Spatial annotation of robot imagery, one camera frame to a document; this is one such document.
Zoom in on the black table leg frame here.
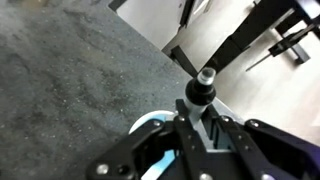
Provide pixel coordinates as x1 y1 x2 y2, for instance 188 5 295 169
202 0 320 74

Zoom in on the blue plastic cup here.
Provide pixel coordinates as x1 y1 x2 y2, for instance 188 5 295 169
127 98 246 180

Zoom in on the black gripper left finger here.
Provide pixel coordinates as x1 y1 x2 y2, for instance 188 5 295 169
85 98 215 180

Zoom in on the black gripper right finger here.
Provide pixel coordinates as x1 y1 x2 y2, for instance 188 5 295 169
203 105 320 180

